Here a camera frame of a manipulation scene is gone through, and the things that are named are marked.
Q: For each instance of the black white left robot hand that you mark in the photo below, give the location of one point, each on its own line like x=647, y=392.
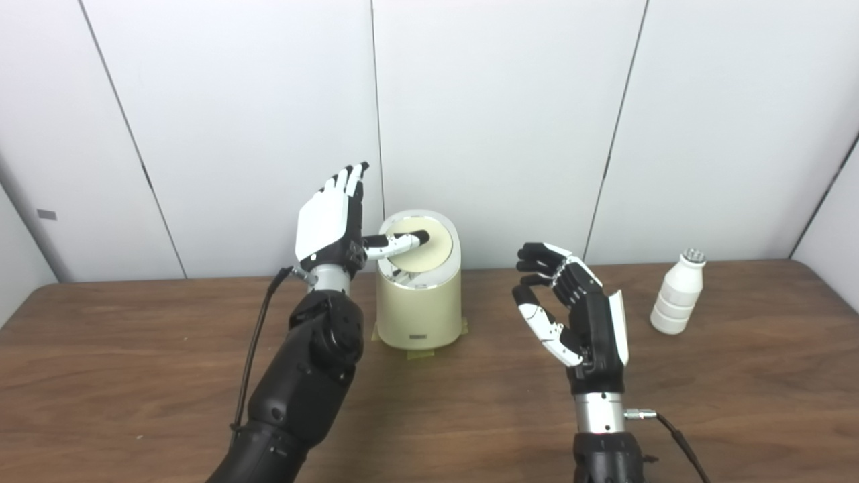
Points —
x=325, y=225

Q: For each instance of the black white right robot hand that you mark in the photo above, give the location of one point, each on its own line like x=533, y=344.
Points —
x=594, y=332

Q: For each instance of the small white plastic bottle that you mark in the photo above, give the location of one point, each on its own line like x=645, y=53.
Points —
x=678, y=292

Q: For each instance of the cream round bin lid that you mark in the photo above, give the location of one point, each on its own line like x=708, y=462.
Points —
x=436, y=251

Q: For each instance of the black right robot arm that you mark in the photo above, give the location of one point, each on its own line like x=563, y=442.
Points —
x=607, y=453

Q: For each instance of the cream-colored round bin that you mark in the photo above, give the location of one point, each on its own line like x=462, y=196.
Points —
x=419, y=308

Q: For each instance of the small gray wall sticker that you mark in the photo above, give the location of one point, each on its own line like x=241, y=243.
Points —
x=47, y=215

